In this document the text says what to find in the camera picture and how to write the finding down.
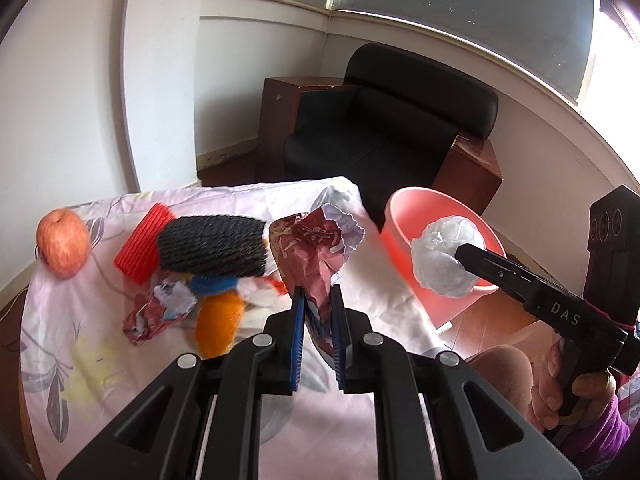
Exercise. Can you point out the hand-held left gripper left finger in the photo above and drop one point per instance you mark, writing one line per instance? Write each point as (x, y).
(297, 340)

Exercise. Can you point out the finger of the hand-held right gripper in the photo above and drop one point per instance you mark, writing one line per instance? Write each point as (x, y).
(492, 269)

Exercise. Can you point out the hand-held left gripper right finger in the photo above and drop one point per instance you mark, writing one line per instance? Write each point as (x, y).
(339, 340)

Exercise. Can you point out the large red paper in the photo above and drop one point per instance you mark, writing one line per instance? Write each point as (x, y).
(310, 260)

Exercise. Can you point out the orange foam fruit net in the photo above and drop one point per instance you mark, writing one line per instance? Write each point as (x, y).
(217, 322)

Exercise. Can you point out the blue foam fruit net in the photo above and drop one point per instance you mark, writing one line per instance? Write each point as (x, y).
(215, 284)

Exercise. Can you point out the pink plastic bucket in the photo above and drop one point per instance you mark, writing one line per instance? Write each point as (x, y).
(400, 225)

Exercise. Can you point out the black foam fruit net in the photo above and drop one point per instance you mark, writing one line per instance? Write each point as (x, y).
(212, 245)

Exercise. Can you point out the person's right hand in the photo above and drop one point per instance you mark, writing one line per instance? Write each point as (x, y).
(550, 390)

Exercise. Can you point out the floral white tablecloth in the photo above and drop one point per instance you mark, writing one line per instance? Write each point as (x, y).
(390, 290)

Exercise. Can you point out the person's bare knee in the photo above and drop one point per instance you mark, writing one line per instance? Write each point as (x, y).
(500, 385)

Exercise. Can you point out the small crumpled red paper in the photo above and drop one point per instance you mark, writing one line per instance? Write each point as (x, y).
(155, 312)

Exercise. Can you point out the black leather wooden armchair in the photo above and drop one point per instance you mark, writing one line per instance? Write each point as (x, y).
(380, 125)

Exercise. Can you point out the red foam fruit net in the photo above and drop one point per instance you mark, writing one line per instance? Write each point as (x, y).
(140, 245)

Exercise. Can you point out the red apple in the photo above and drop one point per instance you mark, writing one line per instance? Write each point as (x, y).
(62, 242)

